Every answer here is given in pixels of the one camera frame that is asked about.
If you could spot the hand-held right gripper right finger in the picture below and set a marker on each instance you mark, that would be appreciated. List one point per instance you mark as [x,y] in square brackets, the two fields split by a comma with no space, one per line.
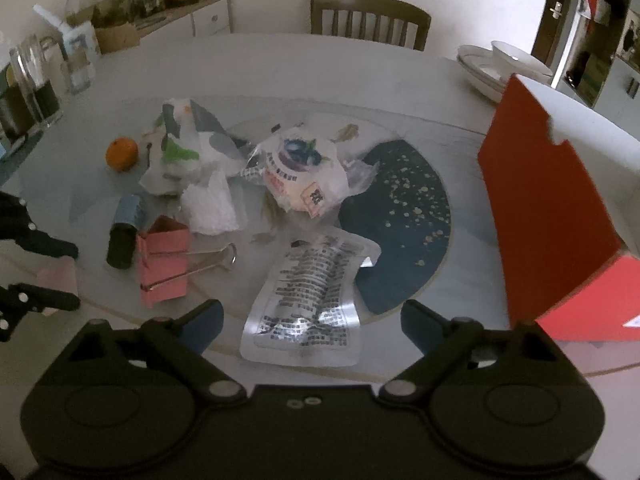
[417,322]

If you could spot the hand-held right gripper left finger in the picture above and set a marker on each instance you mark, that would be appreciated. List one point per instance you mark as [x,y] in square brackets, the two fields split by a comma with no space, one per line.
[206,321]

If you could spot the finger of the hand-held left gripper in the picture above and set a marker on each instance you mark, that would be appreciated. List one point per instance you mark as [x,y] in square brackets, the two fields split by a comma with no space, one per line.
[50,248]
[50,300]

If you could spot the pale pink small object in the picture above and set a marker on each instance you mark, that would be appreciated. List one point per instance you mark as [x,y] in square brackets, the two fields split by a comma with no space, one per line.
[56,278]

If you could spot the small dark bottle blue label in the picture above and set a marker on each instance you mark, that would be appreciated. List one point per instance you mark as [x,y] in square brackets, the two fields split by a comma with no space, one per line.
[125,232]

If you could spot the white tissue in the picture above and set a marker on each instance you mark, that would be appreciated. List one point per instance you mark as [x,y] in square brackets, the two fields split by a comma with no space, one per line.
[210,207]

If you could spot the red cardboard box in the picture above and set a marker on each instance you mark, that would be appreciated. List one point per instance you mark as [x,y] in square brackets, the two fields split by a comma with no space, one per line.
[550,220]

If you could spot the clear blueberry print snack packet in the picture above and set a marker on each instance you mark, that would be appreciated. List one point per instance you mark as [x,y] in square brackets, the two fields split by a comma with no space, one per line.
[300,170]

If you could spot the white round desktop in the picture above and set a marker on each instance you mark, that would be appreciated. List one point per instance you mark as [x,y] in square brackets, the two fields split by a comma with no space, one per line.
[350,67]

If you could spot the pink binder clip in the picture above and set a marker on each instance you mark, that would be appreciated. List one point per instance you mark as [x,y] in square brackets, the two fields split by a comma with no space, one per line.
[162,265]

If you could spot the silver foil pouch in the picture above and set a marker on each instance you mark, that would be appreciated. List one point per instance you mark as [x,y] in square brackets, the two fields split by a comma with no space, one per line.
[305,305]

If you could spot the blue patterned turntable base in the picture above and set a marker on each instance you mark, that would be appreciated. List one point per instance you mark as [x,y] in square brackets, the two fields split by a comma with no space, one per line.
[400,220]

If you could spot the orange fruit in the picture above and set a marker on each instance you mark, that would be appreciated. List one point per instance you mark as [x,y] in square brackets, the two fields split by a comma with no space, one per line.
[121,154]

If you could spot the dark container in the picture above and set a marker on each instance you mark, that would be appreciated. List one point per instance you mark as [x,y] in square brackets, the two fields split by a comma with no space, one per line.
[11,107]

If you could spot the large glass jar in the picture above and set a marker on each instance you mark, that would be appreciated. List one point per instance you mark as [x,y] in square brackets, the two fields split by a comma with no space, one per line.
[35,85]

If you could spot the patterned white plastic bag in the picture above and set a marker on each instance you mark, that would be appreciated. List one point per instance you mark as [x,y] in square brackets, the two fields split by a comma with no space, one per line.
[185,150]

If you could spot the clear drinking glass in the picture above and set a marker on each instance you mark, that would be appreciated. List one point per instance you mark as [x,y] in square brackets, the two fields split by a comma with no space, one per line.
[77,76]

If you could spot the glass turntable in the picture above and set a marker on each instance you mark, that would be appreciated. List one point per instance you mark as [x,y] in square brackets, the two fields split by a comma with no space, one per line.
[440,125]

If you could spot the tissue pack with straw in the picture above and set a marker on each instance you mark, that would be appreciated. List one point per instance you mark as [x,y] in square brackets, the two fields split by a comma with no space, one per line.
[80,40]

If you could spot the brown cardboard box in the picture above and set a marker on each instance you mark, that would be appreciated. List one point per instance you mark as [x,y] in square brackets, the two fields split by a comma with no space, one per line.
[117,37]

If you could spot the white plate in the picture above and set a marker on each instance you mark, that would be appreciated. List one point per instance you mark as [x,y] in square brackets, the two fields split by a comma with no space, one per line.
[482,87]
[475,62]

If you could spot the white sideboard cabinet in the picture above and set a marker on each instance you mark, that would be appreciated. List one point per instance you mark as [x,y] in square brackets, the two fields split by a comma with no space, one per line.
[210,17]

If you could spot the white bowl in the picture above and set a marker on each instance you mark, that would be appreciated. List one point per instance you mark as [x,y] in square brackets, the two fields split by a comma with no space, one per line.
[517,60]

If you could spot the green carton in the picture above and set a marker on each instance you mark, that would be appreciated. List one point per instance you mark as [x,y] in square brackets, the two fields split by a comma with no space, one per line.
[596,77]

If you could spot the wooden chair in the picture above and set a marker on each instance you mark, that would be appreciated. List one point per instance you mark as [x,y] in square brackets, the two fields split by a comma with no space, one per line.
[370,17]

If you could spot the white wooden shelf cabinet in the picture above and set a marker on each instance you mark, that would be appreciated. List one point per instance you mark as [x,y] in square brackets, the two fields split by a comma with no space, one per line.
[620,80]

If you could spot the brown door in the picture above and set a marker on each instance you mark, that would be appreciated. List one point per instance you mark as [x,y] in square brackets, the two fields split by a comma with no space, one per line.
[555,10]

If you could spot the red gift bag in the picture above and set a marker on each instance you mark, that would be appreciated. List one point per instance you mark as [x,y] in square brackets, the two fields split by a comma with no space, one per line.
[597,2]

